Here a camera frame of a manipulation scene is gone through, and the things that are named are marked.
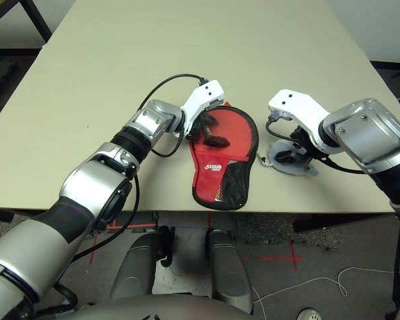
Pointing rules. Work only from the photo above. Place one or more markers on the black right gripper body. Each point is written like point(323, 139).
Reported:
point(303, 145)

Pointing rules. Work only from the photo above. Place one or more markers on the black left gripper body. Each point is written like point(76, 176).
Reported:
point(200, 130)

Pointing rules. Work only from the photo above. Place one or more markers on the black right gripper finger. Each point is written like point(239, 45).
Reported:
point(286, 156)

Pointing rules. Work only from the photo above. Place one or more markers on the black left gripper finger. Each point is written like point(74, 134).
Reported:
point(212, 119)
point(218, 141)

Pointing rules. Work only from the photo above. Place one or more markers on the white grey plush pendant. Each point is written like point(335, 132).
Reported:
point(293, 168)

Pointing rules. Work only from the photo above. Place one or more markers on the red black paddle case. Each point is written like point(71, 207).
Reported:
point(210, 180)

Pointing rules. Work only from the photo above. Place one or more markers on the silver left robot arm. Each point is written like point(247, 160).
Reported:
point(96, 180)

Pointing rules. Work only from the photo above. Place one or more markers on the speckled grey floor mat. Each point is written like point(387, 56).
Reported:
point(270, 230)

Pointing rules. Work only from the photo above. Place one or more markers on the grey robot right leg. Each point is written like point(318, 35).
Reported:
point(228, 266)

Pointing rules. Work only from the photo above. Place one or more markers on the grey robot leg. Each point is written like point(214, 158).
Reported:
point(135, 266)
point(228, 266)

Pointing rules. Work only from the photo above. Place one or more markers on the grey robot left leg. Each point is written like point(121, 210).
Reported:
point(135, 266)

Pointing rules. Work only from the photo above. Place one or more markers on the white mesh sneaker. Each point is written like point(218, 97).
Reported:
point(310, 315)

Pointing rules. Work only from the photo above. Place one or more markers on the red floor tape line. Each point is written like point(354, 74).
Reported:
point(92, 250)

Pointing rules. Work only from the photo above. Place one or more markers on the grey robot torso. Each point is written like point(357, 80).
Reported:
point(160, 308)

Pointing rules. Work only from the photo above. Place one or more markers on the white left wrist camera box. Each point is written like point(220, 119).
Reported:
point(203, 96)

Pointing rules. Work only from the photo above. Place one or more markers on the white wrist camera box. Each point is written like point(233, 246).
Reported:
point(203, 96)
point(300, 106)

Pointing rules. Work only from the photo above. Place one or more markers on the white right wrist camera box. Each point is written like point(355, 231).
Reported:
point(300, 106)

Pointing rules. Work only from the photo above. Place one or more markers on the side table with black frame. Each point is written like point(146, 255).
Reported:
point(10, 16)

